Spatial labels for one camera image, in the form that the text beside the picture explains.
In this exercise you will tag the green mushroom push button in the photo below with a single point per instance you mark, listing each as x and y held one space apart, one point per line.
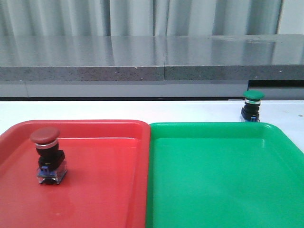
250 110

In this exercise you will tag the red mushroom push button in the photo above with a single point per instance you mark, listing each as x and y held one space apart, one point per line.
52 165

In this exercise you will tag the green plastic tray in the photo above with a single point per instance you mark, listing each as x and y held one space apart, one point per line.
224 175

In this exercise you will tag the grey granite counter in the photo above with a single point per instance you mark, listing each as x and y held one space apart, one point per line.
151 68

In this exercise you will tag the red plastic tray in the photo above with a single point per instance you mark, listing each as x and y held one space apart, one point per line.
106 181

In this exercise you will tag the white pleated curtain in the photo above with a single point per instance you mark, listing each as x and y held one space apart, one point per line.
150 17

